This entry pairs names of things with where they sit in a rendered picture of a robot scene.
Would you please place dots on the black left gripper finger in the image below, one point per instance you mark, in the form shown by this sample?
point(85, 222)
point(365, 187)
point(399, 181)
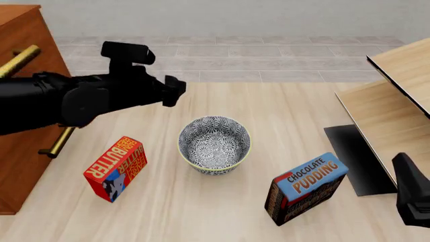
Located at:
point(174, 88)

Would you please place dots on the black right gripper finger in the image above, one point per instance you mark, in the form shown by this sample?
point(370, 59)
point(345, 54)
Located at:
point(406, 174)

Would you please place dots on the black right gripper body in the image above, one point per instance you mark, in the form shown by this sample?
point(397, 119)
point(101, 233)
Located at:
point(416, 211)

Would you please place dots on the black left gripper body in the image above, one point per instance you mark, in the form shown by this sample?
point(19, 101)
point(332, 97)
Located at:
point(148, 88)

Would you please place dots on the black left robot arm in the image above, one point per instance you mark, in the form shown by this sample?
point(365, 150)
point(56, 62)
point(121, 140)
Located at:
point(30, 100)

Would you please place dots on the black white patterned bowl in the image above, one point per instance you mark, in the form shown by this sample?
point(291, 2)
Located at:
point(215, 148)

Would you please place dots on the wooden cabinet drawer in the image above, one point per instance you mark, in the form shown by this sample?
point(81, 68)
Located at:
point(20, 171)
point(37, 37)

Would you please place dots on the wooden cabinet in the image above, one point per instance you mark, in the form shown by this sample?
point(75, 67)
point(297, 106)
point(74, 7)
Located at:
point(20, 171)

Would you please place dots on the pale wooden board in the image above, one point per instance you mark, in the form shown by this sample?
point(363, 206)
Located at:
point(379, 118)
point(406, 65)

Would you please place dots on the red butter box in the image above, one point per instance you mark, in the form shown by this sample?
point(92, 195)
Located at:
point(114, 166)

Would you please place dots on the blue chocolate pudding box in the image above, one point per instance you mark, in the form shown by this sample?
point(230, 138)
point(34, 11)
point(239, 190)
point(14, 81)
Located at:
point(302, 191)

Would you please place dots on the camera plate on black stalk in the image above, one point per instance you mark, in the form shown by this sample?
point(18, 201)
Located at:
point(127, 51)

